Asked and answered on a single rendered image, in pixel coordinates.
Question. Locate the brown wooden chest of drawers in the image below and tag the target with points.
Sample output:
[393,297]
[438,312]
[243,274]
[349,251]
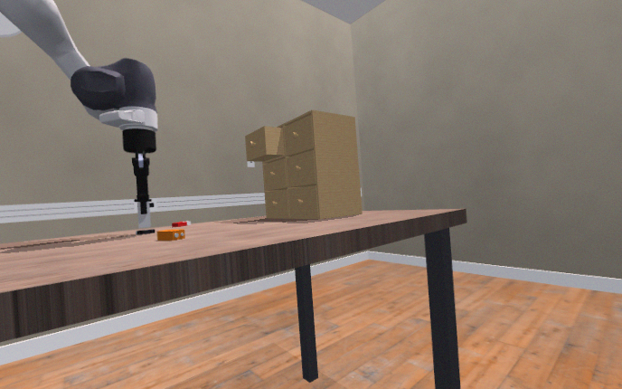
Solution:
[336,162]

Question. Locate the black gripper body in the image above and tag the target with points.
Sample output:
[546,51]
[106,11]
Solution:
[139,141]

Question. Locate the brown wooden drawer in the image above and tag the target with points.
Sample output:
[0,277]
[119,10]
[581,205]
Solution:
[275,174]
[303,136]
[264,144]
[277,204]
[301,168]
[303,201]

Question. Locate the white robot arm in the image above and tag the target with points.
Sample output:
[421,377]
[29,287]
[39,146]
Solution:
[123,85]

